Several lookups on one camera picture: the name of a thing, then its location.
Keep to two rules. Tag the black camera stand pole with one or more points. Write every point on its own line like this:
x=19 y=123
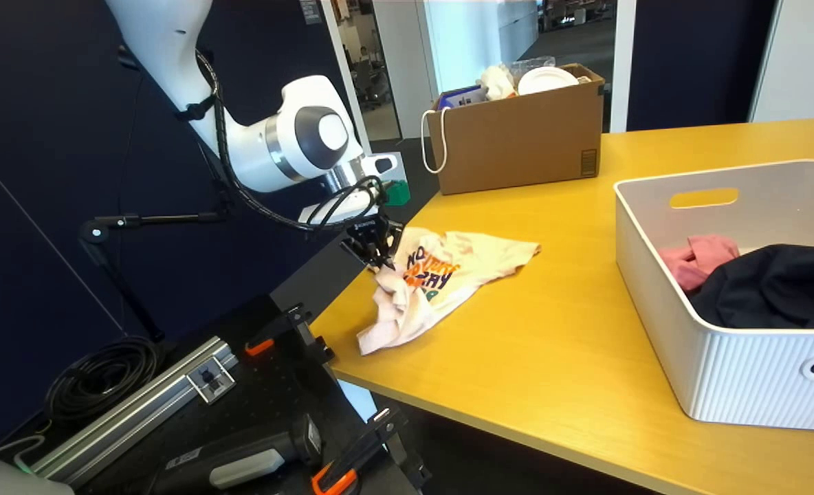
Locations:
x=149 y=220

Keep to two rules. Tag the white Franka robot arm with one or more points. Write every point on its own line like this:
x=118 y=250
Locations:
x=258 y=147

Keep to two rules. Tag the orange and black clamp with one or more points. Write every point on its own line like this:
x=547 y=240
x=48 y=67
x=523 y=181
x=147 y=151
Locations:
x=286 y=332
x=360 y=457

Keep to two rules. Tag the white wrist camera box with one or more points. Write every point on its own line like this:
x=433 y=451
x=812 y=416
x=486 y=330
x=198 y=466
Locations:
x=379 y=166

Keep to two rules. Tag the brown cardboard box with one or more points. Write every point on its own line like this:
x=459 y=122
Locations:
x=517 y=140

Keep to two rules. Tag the white paper plate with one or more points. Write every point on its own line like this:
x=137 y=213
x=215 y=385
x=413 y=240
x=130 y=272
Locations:
x=545 y=81

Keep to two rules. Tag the peach printed t-shirt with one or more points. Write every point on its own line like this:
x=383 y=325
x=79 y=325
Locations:
x=463 y=270

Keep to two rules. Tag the white plastic storage bin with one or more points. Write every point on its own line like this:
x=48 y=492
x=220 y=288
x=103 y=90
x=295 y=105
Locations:
x=746 y=375

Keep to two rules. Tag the black cloth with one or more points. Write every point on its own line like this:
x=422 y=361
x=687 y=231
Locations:
x=782 y=288

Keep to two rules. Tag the white crumpled plastic bag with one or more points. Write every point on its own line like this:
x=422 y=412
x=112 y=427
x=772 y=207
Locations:
x=495 y=83

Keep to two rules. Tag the aluminium extrusion with tag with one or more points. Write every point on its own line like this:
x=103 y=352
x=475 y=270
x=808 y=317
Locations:
x=132 y=412

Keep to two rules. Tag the pink cloth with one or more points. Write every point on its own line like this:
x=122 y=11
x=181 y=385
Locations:
x=699 y=261

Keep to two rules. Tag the blue printed package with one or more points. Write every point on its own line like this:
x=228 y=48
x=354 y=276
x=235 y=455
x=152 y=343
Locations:
x=459 y=93

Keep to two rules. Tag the green small object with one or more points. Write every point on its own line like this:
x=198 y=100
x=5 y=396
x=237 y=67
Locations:
x=397 y=192

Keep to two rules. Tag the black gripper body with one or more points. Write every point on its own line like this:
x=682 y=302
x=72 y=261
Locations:
x=375 y=236

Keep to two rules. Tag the black handheld tool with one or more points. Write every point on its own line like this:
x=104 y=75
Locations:
x=232 y=457

